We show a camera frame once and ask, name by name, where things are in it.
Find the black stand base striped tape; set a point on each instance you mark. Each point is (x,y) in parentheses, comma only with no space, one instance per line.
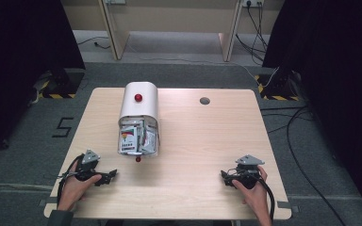
(279,88)
(63,84)

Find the light wooden desk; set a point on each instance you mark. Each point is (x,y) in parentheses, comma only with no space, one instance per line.
(169,19)

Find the black curtain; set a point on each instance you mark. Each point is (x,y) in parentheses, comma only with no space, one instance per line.
(339,78)
(19,62)

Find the silver box with snack packets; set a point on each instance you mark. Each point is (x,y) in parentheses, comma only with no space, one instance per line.
(138,108)

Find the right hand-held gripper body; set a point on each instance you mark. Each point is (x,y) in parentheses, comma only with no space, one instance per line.
(246,171)

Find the white wall power outlet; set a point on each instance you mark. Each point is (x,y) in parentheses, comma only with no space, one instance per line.
(253,2)

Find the silver foil packet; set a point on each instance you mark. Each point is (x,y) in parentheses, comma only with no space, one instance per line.
(148,140)

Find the white packet with colourful print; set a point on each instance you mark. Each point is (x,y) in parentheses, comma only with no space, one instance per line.
(128,138)

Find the person's left hand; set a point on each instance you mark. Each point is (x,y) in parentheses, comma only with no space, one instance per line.
(75,188)

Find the person's right hand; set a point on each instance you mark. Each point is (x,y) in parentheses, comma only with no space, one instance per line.
(255,197)

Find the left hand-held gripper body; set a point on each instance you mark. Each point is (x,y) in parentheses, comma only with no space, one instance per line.
(87,166)

